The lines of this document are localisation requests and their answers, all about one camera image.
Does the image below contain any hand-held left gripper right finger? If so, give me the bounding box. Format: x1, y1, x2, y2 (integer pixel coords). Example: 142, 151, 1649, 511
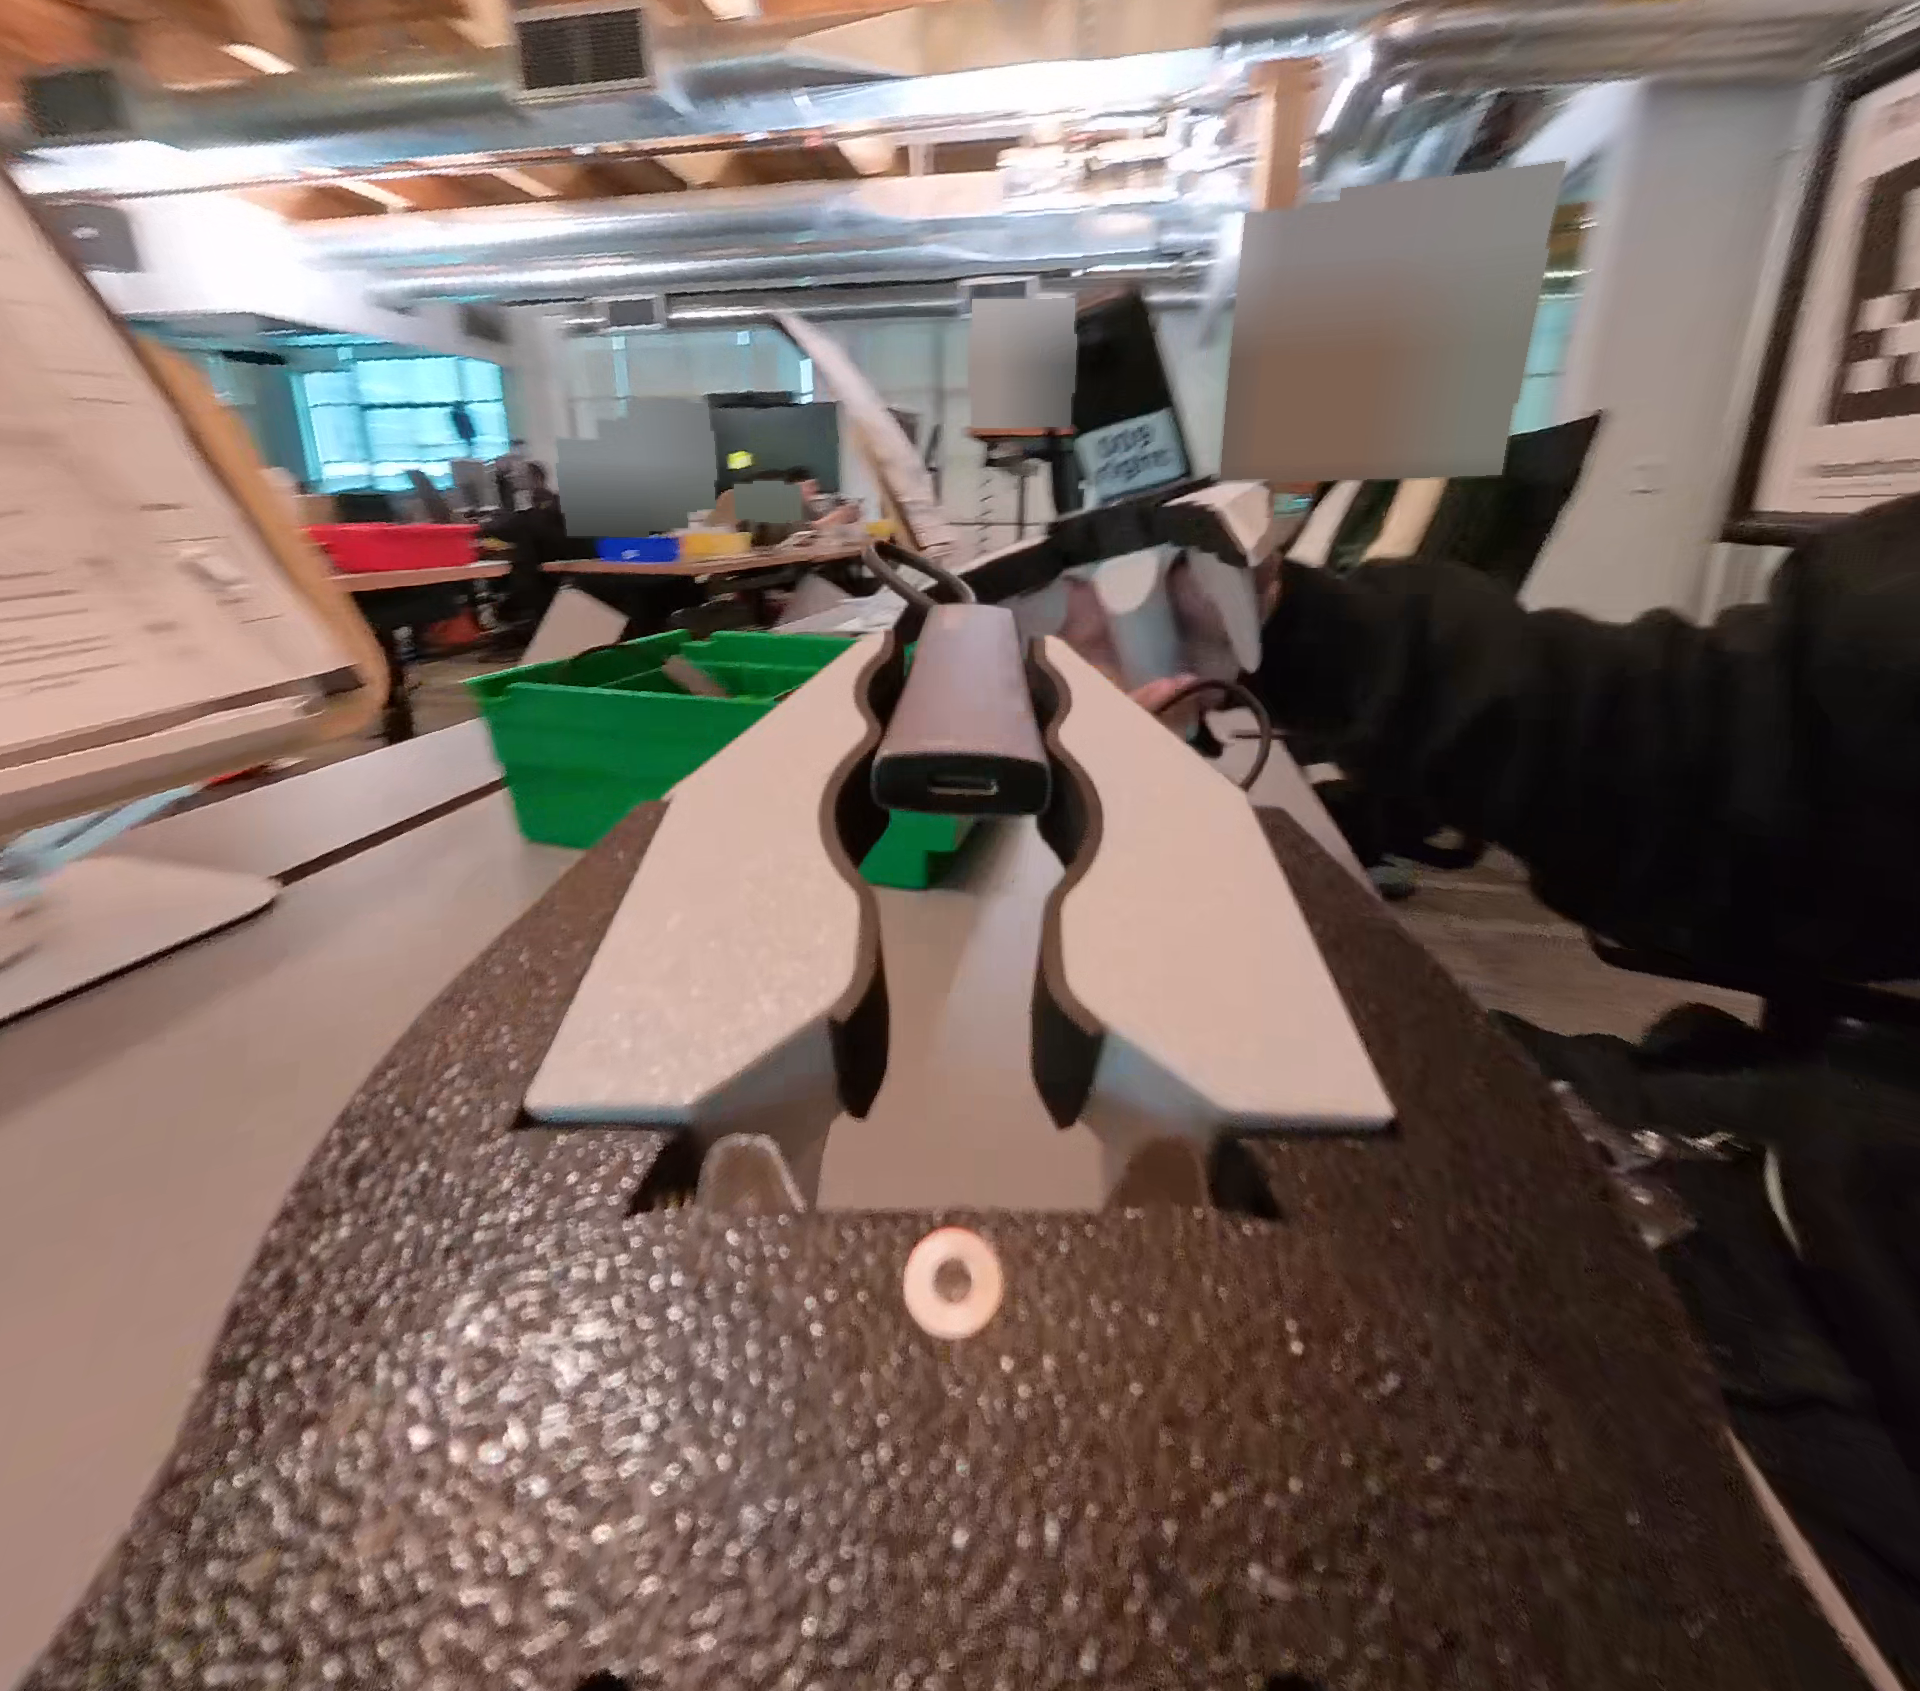
1033, 638, 1395, 1166

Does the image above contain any wooden document stand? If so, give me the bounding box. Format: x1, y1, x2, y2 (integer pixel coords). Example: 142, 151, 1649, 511
0, 171, 394, 1027

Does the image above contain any person's black jacket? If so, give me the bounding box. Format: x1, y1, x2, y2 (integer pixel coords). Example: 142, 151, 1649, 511
1493, 1010, 1920, 1655

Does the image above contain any printed instruction sheet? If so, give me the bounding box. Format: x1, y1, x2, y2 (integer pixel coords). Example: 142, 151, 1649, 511
0, 191, 359, 767

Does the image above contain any metal air vent box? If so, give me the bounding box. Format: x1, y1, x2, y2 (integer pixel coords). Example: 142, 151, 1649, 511
507, 0, 668, 110

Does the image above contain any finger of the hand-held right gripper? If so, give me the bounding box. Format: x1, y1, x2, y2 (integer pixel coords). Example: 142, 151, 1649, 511
961, 539, 1094, 608

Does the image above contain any person's right hand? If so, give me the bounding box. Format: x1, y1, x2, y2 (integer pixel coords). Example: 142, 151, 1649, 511
1132, 553, 1282, 719

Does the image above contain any white folded card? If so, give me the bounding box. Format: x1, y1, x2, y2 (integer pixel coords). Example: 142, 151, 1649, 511
522, 586, 635, 668

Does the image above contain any black cable with grey plug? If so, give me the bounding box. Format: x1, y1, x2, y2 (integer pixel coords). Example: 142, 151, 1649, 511
860, 532, 1282, 800

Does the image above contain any black wall speaker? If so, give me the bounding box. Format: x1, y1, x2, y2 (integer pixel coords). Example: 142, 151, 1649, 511
38, 196, 147, 277

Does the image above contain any silver ceiling air duct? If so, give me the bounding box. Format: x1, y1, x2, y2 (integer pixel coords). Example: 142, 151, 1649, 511
0, 39, 1255, 300

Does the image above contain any framed black-white tag poster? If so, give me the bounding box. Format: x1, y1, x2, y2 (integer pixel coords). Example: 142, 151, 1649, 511
1722, 60, 1920, 549

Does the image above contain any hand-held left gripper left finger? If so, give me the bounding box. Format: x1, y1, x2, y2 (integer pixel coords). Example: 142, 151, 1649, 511
523, 633, 902, 1198

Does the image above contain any red plastic bin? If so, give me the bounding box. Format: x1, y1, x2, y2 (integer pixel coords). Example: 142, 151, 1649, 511
304, 522, 486, 577

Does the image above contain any black monitor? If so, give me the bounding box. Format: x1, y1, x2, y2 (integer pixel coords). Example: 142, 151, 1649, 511
711, 399, 842, 481

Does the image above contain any green plastic bin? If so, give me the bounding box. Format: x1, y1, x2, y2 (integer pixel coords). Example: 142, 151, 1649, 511
463, 628, 983, 892

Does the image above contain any dark grey USB adapter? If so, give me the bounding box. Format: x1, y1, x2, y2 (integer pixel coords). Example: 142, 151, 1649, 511
867, 599, 1053, 818

